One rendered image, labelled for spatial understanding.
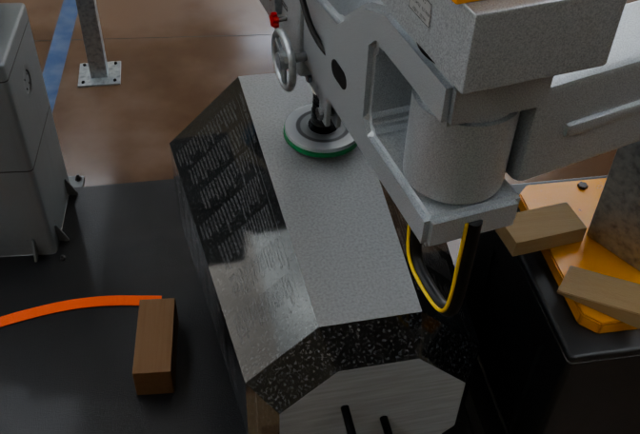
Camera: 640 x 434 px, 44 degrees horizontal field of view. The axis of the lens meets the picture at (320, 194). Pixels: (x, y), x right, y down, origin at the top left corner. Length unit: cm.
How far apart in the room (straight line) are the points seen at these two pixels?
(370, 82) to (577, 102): 39
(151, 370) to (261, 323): 73
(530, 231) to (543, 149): 59
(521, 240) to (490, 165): 63
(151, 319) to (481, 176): 155
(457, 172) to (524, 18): 36
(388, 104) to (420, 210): 26
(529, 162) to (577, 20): 37
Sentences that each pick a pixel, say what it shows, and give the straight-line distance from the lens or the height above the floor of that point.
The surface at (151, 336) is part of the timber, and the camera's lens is 266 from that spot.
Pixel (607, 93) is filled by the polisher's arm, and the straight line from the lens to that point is 151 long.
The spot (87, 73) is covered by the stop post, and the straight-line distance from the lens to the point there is 407.
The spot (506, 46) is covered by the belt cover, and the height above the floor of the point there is 164.
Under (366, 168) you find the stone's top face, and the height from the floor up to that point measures 82.
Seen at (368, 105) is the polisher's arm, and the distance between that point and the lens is 160.
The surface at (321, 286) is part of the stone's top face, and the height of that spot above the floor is 82.
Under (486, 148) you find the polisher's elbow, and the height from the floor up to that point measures 138.
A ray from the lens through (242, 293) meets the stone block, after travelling 201.
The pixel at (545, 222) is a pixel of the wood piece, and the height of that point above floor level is 83.
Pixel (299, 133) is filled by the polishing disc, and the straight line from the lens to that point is 217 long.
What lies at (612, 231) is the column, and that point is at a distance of 210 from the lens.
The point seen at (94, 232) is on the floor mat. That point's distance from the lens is 319.
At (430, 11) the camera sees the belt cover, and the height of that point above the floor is 164.
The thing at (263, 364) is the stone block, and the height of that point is 69.
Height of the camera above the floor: 222
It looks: 42 degrees down
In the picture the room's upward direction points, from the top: 2 degrees clockwise
